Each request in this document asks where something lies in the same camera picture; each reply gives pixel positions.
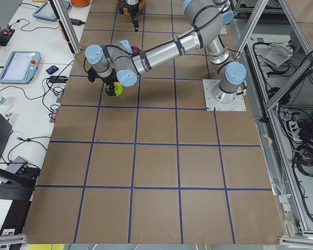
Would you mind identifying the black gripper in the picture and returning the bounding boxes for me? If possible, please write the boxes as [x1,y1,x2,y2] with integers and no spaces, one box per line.
[127,4,139,32]
[102,72,118,96]

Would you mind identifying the green apple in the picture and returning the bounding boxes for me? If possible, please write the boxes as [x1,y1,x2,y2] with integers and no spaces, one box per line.
[114,82,123,97]

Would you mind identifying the dark red apple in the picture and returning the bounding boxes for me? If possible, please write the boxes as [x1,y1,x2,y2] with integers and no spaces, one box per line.
[131,46,141,57]

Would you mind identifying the orange bucket with lid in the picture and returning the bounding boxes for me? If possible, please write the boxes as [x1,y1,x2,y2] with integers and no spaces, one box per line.
[70,0,90,7]

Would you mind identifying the black power adapter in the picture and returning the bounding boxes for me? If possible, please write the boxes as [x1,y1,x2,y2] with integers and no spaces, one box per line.
[70,18,85,26]

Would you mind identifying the small dark blue pouch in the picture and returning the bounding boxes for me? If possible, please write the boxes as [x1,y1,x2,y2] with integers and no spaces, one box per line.
[46,65,58,75]

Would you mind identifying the far blue teach pendant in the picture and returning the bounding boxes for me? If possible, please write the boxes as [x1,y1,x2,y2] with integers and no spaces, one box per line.
[32,1,71,21]

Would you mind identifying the blue teach pendant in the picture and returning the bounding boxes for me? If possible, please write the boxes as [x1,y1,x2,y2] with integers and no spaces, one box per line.
[0,51,41,84]
[32,1,71,21]

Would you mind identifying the near blue teach pendant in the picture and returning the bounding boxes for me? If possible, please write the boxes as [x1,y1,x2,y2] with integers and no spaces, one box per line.
[0,51,41,84]

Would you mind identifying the grey usb hub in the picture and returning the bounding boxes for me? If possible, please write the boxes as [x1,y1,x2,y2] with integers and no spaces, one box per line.
[5,156,27,174]

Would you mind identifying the black monitor stand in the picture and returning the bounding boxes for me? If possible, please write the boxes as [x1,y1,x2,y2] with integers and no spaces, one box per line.
[0,114,40,201]

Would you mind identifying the white power strip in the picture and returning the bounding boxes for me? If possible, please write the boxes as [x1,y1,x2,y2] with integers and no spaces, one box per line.
[286,120,300,140]

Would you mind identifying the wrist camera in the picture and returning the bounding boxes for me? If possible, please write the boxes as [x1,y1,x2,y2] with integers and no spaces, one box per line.
[87,67,98,83]
[117,2,126,15]

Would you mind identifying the aluminium frame post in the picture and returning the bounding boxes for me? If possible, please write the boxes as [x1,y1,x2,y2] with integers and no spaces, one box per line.
[49,0,81,55]

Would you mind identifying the coiled black cables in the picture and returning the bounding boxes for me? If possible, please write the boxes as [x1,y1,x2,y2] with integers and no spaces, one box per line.
[293,144,313,178]

